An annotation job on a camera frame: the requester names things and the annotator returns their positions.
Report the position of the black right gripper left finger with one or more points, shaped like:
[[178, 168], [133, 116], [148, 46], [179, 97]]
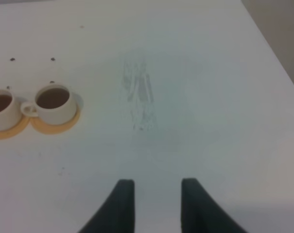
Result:
[[117, 213]]

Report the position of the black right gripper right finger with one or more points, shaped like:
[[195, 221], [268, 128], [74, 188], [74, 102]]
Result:
[[201, 214]]

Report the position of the right orange cup coaster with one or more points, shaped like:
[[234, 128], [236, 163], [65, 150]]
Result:
[[44, 128]]

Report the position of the orange cup coaster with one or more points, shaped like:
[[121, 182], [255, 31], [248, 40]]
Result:
[[16, 129], [44, 128]]

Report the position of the right white teacup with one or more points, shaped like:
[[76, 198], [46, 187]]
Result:
[[54, 104]]

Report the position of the white teacup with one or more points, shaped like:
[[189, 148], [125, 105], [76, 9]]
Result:
[[54, 104], [10, 113]]

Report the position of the left orange cup coaster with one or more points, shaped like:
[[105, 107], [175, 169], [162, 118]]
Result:
[[16, 129]]

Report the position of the left white teacup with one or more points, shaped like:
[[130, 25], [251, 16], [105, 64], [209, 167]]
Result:
[[10, 113]]

